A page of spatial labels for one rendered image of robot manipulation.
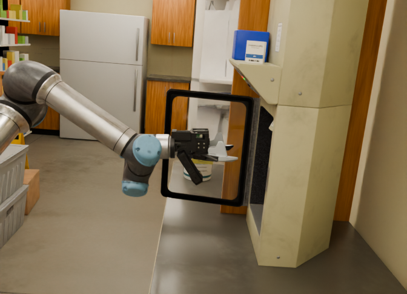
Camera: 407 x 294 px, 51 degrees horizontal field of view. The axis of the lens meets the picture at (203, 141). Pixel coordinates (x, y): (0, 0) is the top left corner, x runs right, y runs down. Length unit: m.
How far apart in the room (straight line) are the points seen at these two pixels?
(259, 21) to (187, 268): 0.83
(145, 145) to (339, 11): 0.60
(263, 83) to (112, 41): 5.06
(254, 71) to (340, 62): 0.25
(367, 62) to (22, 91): 1.11
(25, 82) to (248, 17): 0.74
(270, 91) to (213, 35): 1.42
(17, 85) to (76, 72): 5.03
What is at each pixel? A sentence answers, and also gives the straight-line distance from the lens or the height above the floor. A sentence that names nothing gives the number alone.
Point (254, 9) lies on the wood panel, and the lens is 1.49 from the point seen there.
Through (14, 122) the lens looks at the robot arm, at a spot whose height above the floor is 1.30.
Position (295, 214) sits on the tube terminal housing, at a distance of 1.24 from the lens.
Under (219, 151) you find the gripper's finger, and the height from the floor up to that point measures 1.25.
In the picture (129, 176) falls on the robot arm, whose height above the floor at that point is 1.18.
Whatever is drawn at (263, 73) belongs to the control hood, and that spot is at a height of 1.49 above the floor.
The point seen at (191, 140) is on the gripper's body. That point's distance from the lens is 1.26.
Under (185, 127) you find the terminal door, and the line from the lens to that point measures 1.48.
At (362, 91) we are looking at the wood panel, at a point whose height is 1.43.
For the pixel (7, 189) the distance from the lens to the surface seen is 3.36.
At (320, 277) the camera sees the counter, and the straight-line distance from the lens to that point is 1.29.
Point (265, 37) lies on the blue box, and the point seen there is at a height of 1.58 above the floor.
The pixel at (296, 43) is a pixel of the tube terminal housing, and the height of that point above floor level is 1.57.
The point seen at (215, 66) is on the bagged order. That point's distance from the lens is 2.52.
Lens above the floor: 1.56
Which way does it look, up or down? 14 degrees down
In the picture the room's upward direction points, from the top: 5 degrees clockwise
